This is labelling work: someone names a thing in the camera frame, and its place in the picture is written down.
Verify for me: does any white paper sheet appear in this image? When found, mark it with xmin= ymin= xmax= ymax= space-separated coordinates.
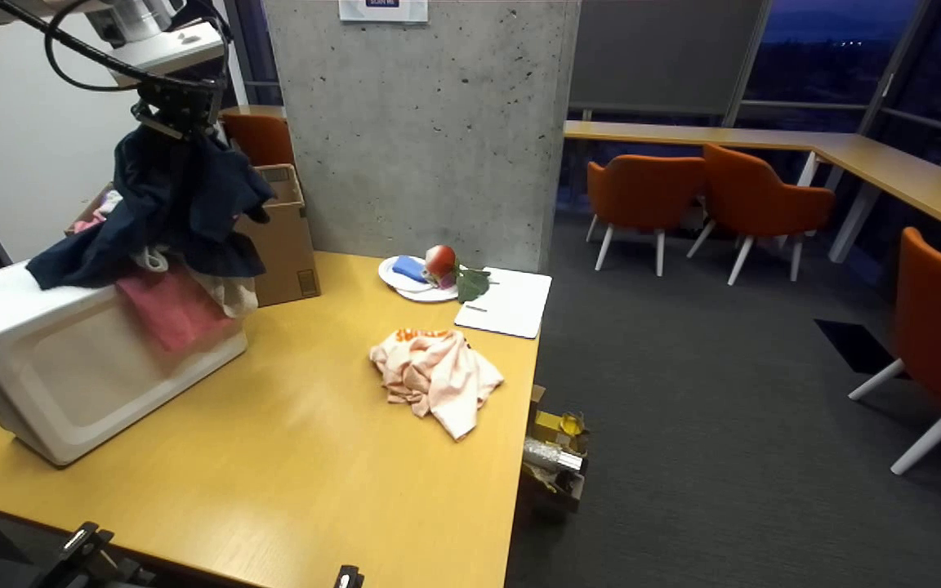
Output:
xmin=450 ymin=263 xmax=556 ymax=344

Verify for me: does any blue toy on plate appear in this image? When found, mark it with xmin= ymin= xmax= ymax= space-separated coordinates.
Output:
xmin=390 ymin=253 xmax=434 ymax=286

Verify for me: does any white plate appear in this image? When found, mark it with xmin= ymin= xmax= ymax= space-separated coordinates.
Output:
xmin=377 ymin=250 xmax=465 ymax=308

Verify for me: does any yellow metal clamp under table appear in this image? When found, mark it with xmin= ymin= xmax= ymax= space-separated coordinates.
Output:
xmin=520 ymin=385 xmax=595 ymax=515

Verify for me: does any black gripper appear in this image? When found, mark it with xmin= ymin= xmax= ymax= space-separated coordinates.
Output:
xmin=131 ymin=72 xmax=222 ymax=130

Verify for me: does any pink shirt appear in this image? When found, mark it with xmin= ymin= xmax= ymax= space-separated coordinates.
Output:
xmin=67 ymin=189 xmax=241 ymax=364

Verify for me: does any white plastic basket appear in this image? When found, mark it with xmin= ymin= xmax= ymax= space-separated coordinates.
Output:
xmin=0 ymin=258 xmax=255 ymax=469

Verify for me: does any red toy apple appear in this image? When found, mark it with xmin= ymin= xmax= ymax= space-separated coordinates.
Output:
xmin=423 ymin=242 xmax=465 ymax=289

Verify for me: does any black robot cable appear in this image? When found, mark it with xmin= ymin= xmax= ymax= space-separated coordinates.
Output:
xmin=0 ymin=0 xmax=155 ymax=96

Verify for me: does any brown cardboard box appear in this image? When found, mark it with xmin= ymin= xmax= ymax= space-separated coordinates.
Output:
xmin=218 ymin=161 xmax=324 ymax=311

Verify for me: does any navy blue garment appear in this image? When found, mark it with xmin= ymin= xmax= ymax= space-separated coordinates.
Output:
xmin=23 ymin=120 xmax=276 ymax=292

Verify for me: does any long wooden counter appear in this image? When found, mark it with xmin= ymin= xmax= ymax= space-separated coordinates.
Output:
xmin=561 ymin=118 xmax=941 ymax=253

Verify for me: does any green toy leaf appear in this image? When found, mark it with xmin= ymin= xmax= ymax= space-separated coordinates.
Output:
xmin=454 ymin=260 xmax=494 ymax=302

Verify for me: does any peach shirt with orange print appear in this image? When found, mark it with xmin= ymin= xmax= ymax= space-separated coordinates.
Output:
xmin=367 ymin=327 xmax=506 ymax=443

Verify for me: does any white wall poster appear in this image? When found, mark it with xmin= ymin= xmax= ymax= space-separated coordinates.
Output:
xmin=338 ymin=0 xmax=431 ymax=27

